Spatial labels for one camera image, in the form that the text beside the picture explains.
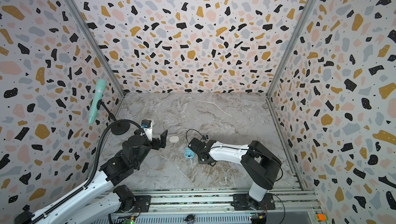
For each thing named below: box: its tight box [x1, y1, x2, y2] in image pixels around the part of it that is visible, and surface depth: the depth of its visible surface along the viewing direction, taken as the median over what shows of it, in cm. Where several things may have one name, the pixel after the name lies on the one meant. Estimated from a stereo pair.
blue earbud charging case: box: [184, 147, 195, 159], surface depth 91 cm
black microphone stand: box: [96, 99, 131, 136], surface depth 101 cm
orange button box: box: [315, 213, 327, 222], surface depth 71 cm
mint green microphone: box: [88, 78, 107, 125], surface depth 80 cm
